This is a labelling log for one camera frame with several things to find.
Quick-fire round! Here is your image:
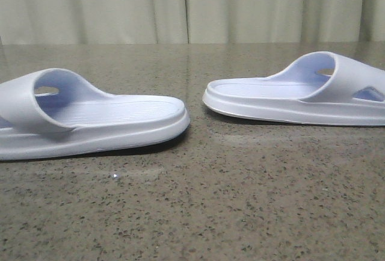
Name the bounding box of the light blue slipper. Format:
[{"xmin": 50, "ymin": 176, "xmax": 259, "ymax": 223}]
[
  {"xmin": 203, "ymin": 51, "xmax": 384, "ymax": 126},
  {"xmin": 1, "ymin": 68, "xmax": 189, "ymax": 161}
]

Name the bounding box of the pale green curtain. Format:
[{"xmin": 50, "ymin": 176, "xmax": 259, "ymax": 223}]
[{"xmin": 1, "ymin": 0, "xmax": 384, "ymax": 45}]

